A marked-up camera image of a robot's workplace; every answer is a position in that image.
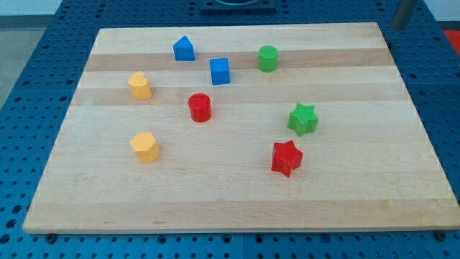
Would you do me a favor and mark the red cylinder block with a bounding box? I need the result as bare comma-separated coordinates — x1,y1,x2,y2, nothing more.
188,93,212,122

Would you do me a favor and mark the red star block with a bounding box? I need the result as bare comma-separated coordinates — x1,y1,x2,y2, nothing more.
271,140,303,178

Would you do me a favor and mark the blue cube block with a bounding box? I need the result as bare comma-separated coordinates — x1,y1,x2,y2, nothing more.
210,58,230,85

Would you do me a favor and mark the wooden board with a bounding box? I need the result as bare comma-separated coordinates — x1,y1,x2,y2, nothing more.
23,22,459,234

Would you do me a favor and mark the green star block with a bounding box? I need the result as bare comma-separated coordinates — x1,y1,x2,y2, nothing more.
287,103,318,137

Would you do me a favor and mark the green cylinder block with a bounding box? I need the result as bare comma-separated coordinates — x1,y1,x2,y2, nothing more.
258,45,278,72

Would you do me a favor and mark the yellow hexagon block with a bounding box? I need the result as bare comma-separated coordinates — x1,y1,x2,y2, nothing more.
130,132,161,163

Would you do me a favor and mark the blue triangle block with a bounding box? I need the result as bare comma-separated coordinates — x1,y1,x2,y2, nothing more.
173,36,196,61

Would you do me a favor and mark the yellow heart block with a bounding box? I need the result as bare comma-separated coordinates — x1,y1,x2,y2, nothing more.
128,71,152,100

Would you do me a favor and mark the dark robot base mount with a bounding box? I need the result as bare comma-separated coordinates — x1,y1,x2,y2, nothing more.
198,0,277,13

